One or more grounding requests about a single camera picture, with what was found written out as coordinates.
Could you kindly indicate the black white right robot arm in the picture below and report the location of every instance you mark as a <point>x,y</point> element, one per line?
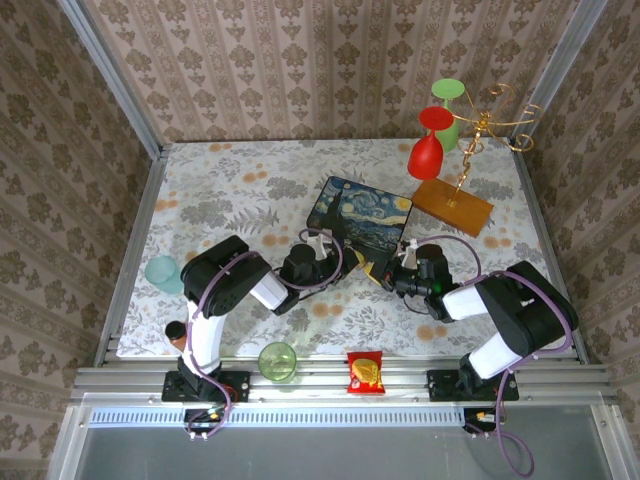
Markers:
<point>525,310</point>

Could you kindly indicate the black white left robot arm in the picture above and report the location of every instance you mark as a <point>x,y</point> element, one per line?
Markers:
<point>225,285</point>

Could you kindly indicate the starry night tin box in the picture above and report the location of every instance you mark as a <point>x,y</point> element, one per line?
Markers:
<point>365,215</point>

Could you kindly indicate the red snack packet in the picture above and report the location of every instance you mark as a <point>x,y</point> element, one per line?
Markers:
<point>366,372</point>

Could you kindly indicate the green plastic cup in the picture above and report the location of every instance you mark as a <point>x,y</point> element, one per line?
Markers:
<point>276,362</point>

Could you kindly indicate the red plastic wine glass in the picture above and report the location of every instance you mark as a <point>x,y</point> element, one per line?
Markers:
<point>424,155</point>

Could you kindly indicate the floral tablecloth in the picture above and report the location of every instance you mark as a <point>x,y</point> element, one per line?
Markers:
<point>225,170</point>

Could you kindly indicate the teal plastic cup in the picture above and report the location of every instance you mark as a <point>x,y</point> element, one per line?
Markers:
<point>162,272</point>

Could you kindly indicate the brown bottle with black cap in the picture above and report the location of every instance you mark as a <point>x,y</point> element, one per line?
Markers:
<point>176,332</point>

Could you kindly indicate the green plastic wine glass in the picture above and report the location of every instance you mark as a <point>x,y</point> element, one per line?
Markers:
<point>447,90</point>

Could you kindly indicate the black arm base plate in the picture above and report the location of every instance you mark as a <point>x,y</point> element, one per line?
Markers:
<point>440,385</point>
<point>240,385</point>

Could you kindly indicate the aluminium cage frame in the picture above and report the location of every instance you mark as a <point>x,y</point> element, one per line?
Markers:
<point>125,380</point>

